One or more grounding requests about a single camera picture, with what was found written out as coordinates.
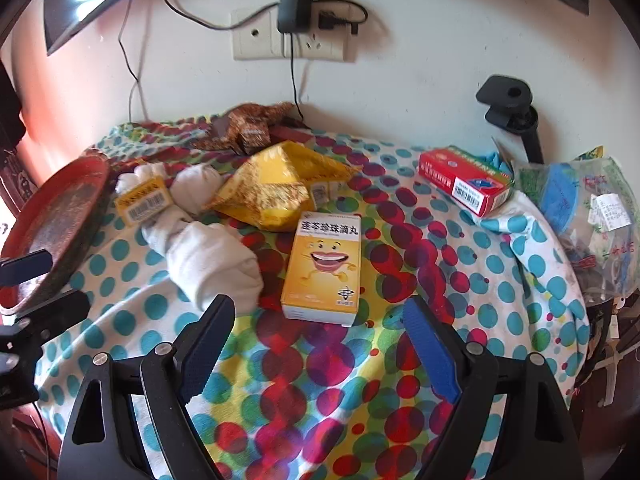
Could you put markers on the colourful polka dot blanket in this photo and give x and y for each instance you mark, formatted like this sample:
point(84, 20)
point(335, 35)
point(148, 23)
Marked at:
point(350, 410)

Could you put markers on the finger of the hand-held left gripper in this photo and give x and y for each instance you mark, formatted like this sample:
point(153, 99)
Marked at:
point(55, 307)
point(25, 267)

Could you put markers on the small yellow barcode box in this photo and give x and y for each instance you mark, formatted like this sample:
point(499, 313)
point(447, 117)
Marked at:
point(142, 202)

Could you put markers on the round red metal tray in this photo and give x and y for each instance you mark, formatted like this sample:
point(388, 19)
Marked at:
point(50, 220)

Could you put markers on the black power adapter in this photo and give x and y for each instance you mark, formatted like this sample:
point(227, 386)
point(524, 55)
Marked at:
point(295, 7)

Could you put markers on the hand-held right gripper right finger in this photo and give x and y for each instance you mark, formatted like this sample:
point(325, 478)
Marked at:
point(430, 355)

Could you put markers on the yellow smiling face medicine box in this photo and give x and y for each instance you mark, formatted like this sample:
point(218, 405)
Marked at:
point(320, 270)

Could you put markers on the white wall socket plate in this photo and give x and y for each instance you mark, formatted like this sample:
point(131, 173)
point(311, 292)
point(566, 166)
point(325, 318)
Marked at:
point(255, 35)

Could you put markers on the black clamp mount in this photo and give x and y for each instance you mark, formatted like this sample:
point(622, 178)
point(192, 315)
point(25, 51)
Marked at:
point(502, 97)

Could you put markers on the dark hanging clothes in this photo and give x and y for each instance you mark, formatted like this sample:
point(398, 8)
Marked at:
point(10, 105)

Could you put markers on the blue cloth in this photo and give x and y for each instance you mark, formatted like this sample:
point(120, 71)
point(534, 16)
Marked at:
point(500, 160)

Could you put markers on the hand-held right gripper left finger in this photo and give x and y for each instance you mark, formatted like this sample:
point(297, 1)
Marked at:
point(200, 355)

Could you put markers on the clear plastic bag of goods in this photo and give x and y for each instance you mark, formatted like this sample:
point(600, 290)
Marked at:
point(575, 200)

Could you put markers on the red and white medicine box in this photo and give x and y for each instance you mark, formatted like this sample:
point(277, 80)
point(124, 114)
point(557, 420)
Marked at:
point(460, 175)

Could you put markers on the white power outlet plate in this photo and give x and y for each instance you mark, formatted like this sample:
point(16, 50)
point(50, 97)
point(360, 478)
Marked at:
point(320, 47)

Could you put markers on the black curved television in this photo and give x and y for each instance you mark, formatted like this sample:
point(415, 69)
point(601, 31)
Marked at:
point(60, 15)

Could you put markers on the brown snack bag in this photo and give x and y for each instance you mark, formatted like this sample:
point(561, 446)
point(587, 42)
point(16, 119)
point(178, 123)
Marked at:
point(245, 125)

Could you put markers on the yellow snack bag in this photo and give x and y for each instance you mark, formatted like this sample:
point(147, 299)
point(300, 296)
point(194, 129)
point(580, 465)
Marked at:
point(270, 185)

